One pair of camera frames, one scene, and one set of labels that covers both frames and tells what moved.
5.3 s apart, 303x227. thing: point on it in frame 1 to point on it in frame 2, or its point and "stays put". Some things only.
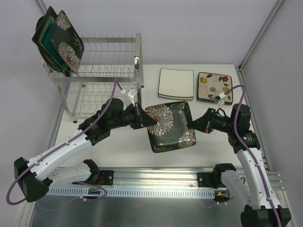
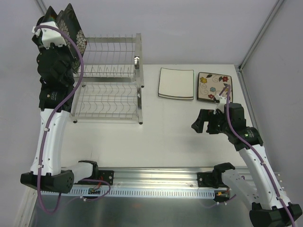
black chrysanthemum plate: (170, 132) to (68, 22)
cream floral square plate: (209, 84) stays put
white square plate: (176, 82) stays put
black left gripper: (138, 117) to (44, 19)
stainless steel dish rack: (111, 63) stays put
